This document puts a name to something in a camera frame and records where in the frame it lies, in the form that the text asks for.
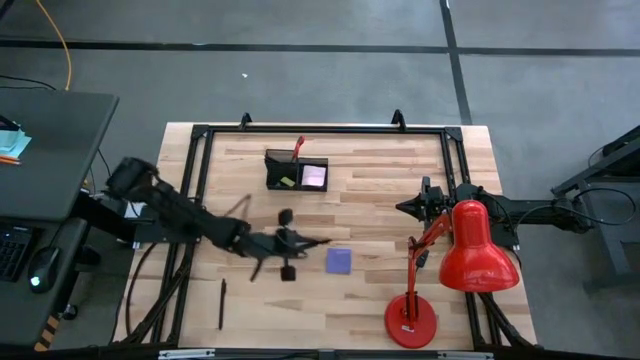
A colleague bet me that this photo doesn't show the purple sticky note pad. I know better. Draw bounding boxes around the purple sticky note pad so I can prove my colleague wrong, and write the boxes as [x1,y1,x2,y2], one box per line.
[325,247,353,276]

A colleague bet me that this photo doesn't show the black aluminium table frame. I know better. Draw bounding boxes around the black aluminium table frame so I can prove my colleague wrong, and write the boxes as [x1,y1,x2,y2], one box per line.
[117,109,539,351]

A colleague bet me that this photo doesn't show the pink sticky note pad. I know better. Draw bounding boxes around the pink sticky note pad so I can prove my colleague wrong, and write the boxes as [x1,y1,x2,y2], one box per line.
[301,164,327,188]

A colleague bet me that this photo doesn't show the slim black pen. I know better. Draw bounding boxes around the slim black pen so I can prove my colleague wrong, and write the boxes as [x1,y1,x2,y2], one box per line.
[217,278,228,332]

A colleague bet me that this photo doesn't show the pale teal paper stack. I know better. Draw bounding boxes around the pale teal paper stack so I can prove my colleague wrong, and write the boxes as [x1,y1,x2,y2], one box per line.
[0,128,33,160]

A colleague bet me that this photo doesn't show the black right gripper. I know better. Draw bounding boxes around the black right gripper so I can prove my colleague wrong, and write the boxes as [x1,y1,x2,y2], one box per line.
[396,175,454,224]

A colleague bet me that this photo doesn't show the black lamp cord with switch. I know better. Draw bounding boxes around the black lamp cord with switch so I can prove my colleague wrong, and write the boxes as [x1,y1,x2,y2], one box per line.
[413,238,432,271]

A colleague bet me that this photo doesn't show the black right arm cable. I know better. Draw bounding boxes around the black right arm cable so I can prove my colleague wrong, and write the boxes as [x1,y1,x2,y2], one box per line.
[514,187,639,227]

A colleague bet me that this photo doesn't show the red-handled scissors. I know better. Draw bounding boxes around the red-handled scissors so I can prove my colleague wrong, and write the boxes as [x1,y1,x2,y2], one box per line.
[291,134,307,165]

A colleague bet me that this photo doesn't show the black keyboard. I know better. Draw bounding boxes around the black keyboard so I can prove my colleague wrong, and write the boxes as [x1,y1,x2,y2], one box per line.
[0,224,39,284]

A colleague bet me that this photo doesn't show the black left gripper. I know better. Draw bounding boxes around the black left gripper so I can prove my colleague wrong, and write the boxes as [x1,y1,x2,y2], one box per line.
[234,208,333,283]

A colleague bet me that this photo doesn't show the dark metal table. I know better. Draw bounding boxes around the dark metal table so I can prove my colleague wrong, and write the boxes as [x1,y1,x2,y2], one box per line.
[549,123,640,290]

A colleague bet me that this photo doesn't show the yellow cable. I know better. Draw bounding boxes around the yellow cable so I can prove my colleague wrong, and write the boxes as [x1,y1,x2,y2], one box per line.
[33,0,74,92]

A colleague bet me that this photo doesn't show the red desk lamp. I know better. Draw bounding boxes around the red desk lamp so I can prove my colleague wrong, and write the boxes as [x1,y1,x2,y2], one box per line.
[383,198,521,350]

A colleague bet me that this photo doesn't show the black mesh desk organizer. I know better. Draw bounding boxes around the black mesh desk organizer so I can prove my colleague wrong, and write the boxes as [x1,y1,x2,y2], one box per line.
[264,148,330,193]

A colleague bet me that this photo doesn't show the dark side desk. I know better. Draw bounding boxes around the dark side desk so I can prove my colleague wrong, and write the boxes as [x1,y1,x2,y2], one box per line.
[0,88,120,349]

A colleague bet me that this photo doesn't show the black computer mouse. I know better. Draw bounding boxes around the black computer mouse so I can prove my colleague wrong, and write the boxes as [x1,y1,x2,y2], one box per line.
[27,245,61,295]

